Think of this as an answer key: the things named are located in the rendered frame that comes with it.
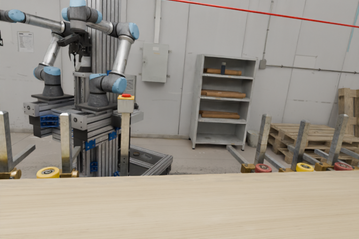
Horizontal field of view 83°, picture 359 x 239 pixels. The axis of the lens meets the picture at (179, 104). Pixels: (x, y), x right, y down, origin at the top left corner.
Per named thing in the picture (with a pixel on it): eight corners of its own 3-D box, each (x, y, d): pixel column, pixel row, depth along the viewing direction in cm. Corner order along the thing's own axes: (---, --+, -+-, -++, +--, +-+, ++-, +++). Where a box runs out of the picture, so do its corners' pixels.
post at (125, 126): (119, 193, 106) (121, 110, 97) (129, 192, 107) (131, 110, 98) (118, 199, 102) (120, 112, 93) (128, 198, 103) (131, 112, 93)
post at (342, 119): (320, 185, 130) (338, 113, 120) (325, 185, 131) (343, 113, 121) (325, 189, 127) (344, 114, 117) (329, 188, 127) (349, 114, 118)
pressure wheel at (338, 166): (350, 185, 115) (355, 166, 113) (344, 188, 111) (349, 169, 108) (333, 177, 122) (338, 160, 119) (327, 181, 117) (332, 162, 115)
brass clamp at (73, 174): (49, 177, 98) (49, 168, 97) (79, 176, 101) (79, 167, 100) (44, 185, 92) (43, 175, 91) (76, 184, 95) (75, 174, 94)
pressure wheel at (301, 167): (313, 189, 108) (318, 169, 105) (299, 189, 107) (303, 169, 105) (303, 180, 116) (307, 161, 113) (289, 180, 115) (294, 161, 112)
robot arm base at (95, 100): (98, 101, 160) (98, 89, 158) (113, 104, 155) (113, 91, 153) (82, 104, 147) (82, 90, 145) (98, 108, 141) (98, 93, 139)
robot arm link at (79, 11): (90, 1, 107) (78, -5, 99) (90, 23, 109) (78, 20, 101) (78, 1, 109) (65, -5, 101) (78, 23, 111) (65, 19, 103)
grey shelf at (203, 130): (188, 138, 380) (196, 54, 348) (234, 141, 391) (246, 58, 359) (192, 149, 336) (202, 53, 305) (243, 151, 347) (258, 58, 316)
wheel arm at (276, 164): (256, 153, 151) (257, 148, 150) (260, 153, 152) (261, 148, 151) (300, 190, 109) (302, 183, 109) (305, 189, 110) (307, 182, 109)
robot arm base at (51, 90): (55, 93, 179) (55, 81, 177) (67, 95, 174) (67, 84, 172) (38, 94, 166) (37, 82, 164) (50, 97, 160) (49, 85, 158)
